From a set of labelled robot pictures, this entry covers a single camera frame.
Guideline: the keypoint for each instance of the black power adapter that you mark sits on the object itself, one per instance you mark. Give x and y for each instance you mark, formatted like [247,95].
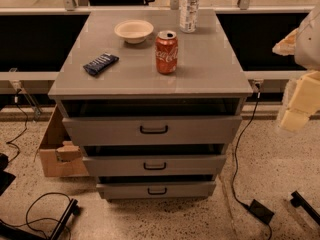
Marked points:
[261,212]

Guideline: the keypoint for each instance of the grey drawer cabinet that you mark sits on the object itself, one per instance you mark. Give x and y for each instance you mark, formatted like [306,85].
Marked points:
[209,81]

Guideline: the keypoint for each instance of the black stand base left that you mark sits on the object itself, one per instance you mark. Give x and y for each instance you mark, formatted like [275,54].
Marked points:
[9,232]

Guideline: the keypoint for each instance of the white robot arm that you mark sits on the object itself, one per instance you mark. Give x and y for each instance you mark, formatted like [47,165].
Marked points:
[304,44]

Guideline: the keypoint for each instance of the brown cardboard box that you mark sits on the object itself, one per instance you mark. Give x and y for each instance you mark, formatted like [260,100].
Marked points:
[58,155]

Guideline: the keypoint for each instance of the red cola can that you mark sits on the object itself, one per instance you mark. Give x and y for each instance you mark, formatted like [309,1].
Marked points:
[166,51]

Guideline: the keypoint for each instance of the grey drawer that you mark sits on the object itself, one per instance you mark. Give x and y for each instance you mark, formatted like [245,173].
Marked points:
[167,130]
[156,190]
[154,165]

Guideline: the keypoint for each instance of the grey top drawer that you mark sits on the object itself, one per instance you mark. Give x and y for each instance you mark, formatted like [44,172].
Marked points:
[167,130]

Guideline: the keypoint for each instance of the clear plastic water bottle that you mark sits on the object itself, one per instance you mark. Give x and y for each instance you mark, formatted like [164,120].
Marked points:
[188,15]

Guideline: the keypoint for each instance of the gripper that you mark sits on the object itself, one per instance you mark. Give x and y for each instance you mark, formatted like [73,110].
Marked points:
[309,47]

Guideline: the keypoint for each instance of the black stand foot right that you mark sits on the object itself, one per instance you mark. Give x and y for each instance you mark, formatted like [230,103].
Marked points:
[299,201]

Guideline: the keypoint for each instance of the dark blue snack packet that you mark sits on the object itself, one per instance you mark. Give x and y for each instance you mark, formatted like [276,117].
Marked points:
[99,64]

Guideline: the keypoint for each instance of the white paper bowl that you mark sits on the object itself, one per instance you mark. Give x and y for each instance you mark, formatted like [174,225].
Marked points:
[133,31]

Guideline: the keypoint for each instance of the grey bottom drawer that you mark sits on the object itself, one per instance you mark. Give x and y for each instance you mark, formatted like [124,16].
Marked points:
[156,190]

